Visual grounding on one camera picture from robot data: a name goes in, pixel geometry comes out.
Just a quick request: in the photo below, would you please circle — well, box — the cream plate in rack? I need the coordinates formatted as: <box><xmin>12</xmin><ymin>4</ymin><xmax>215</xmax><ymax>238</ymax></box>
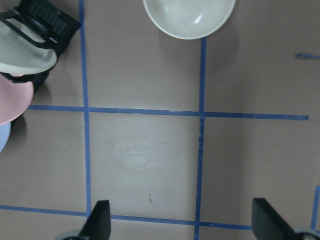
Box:
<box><xmin>0</xmin><ymin>22</ymin><xmax>58</xmax><ymax>75</ymax></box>

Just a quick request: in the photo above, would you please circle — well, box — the white bowl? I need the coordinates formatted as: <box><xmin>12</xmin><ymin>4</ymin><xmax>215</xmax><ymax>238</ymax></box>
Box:
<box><xmin>143</xmin><ymin>0</ymin><xmax>236</xmax><ymax>40</ymax></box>

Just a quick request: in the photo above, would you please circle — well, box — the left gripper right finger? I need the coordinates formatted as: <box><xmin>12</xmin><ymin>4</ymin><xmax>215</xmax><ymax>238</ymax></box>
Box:
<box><xmin>251</xmin><ymin>198</ymin><xmax>304</xmax><ymax>240</ymax></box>

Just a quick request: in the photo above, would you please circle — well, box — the blue plate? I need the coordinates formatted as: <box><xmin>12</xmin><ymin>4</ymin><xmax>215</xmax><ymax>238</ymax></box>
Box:
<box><xmin>0</xmin><ymin>122</ymin><xmax>11</xmax><ymax>152</ymax></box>

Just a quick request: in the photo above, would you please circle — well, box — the pink plate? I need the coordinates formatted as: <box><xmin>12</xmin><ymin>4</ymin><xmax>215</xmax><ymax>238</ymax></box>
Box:
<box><xmin>0</xmin><ymin>75</ymin><xmax>34</xmax><ymax>126</ymax></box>

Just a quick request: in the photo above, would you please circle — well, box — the black plate rack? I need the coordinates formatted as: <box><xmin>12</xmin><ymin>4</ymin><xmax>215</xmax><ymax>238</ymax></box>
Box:
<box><xmin>0</xmin><ymin>0</ymin><xmax>81</xmax><ymax>89</ymax></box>

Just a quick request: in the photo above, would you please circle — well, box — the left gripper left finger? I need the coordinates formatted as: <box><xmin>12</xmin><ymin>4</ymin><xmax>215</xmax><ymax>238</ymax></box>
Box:
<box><xmin>78</xmin><ymin>200</ymin><xmax>111</xmax><ymax>240</ymax></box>

